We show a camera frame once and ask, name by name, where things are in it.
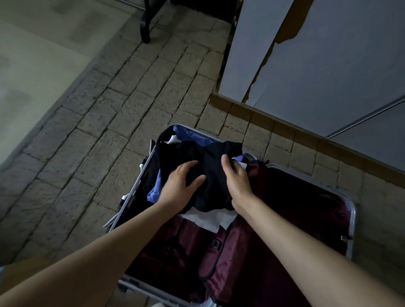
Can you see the person's left forearm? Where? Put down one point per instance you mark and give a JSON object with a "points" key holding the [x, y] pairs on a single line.
{"points": [[95, 262]]}

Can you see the blue garment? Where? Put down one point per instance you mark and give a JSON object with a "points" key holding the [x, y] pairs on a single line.
{"points": [[191, 133]]}

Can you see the person's right forearm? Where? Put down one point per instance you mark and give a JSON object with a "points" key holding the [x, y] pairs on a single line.
{"points": [[310, 262]]}

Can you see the person's left thumb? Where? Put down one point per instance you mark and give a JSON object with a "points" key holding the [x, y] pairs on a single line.
{"points": [[196, 182]]}

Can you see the grey cabinet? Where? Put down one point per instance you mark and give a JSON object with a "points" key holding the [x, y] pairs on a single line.
{"points": [[316, 63]]}

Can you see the person's left hand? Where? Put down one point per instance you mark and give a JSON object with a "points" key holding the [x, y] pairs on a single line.
{"points": [[175, 193]]}

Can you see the person's right thumb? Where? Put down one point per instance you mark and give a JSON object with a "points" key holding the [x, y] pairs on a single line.
{"points": [[226, 165]]}

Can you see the white garment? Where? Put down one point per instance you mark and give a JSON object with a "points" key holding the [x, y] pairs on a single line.
{"points": [[205, 219]]}

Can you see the black garment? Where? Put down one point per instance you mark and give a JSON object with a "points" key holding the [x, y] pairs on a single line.
{"points": [[208, 164]]}

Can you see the silver suitcase with maroon lining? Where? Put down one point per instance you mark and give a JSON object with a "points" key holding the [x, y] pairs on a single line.
{"points": [[253, 253]]}

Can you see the black chair leg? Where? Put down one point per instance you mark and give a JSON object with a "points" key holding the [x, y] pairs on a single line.
{"points": [[146, 22]]}

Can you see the person's right hand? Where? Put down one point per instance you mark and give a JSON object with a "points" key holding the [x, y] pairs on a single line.
{"points": [[239, 189]]}

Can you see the brown wooden baseboard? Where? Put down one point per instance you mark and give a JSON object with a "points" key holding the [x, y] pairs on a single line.
{"points": [[284, 128]]}

